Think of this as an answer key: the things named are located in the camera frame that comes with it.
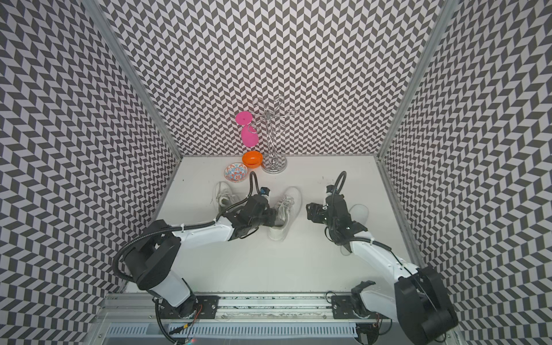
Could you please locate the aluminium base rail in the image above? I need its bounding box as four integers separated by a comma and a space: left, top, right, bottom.
96, 292, 454, 324

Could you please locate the chrome glass holder stand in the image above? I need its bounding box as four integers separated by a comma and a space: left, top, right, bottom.
258, 93, 296, 175

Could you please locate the white sneaker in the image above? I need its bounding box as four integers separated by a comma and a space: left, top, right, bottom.
213, 182, 240, 218
268, 187, 303, 242

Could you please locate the orange plastic bowl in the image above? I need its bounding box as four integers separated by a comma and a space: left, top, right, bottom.
241, 150, 263, 169

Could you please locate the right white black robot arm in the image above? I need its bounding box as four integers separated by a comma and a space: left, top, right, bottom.
306, 195, 459, 344

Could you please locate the patterned small bowl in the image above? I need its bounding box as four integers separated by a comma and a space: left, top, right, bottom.
224, 162, 249, 183

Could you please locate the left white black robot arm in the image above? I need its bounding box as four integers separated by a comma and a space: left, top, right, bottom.
112, 194, 277, 319

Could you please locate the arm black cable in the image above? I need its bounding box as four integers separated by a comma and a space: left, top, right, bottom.
325, 171, 432, 303
113, 171, 262, 281

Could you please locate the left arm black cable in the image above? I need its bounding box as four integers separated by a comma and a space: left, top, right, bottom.
113, 171, 262, 281

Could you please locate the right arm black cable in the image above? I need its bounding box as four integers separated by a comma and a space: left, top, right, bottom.
325, 171, 432, 303

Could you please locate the pink plastic wine glass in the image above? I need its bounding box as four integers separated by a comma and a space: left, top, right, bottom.
235, 112, 259, 147

